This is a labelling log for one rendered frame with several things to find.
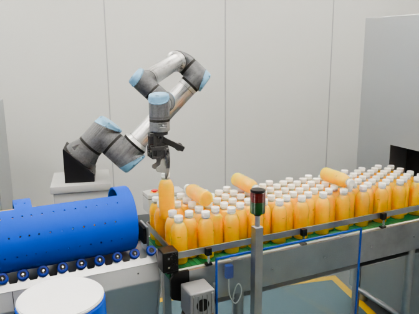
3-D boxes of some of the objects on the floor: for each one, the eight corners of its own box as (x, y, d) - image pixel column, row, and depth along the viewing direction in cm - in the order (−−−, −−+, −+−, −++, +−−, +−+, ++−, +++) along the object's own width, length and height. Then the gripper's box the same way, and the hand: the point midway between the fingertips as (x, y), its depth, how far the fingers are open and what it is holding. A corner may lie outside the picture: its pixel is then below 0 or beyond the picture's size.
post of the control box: (164, 374, 277) (159, 208, 254) (171, 372, 278) (166, 207, 256) (167, 379, 273) (161, 210, 251) (173, 376, 275) (169, 209, 252)
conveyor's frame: (144, 389, 265) (137, 235, 245) (374, 318, 332) (384, 192, 312) (176, 455, 222) (171, 275, 202) (432, 357, 290) (447, 215, 269)
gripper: (144, 130, 217) (146, 176, 222) (153, 134, 207) (154, 182, 212) (163, 128, 221) (164, 174, 226) (171, 133, 211) (173, 180, 216)
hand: (165, 174), depth 220 cm, fingers closed on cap, 4 cm apart
